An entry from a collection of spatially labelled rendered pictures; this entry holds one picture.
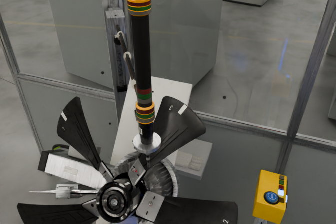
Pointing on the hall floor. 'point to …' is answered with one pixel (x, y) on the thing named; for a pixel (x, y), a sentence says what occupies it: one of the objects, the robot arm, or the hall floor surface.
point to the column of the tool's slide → (120, 99)
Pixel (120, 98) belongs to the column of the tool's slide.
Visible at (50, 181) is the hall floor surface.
